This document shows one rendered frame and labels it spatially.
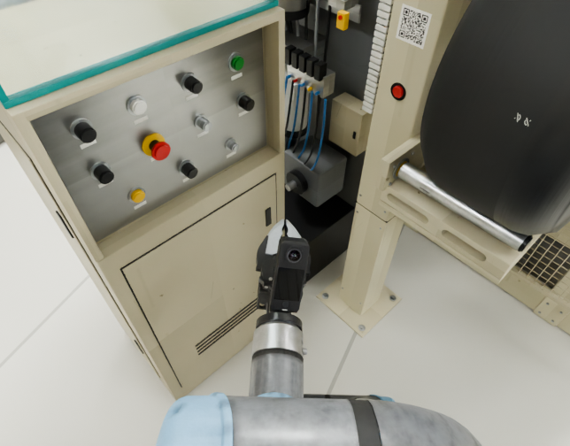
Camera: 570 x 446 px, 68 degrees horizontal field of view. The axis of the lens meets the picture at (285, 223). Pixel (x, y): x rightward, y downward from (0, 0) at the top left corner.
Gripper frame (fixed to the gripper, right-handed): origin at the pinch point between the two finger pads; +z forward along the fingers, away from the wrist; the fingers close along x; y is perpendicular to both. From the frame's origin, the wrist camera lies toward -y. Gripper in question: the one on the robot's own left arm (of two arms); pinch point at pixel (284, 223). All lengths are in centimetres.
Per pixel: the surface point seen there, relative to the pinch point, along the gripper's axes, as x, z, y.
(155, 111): -27.5, 21.6, -4.3
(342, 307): 38, 44, 101
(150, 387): -37, 7, 112
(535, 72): 32.1, 8.1, -30.0
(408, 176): 32.0, 29.9, 11.1
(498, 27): 27.4, 15.0, -32.6
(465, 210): 43.2, 18.5, 9.4
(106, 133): -34.9, 14.2, -3.5
